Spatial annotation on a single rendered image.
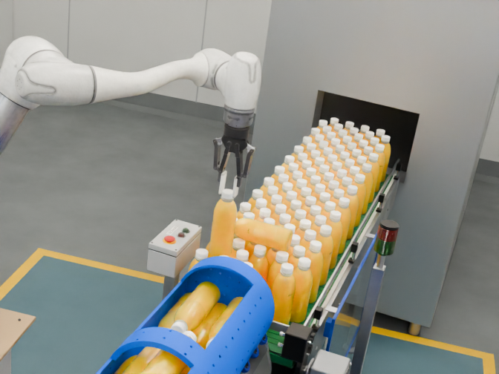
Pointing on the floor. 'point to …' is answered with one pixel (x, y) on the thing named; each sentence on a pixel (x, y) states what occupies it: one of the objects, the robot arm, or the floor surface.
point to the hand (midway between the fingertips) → (229, 184)
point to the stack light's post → (367, 319)
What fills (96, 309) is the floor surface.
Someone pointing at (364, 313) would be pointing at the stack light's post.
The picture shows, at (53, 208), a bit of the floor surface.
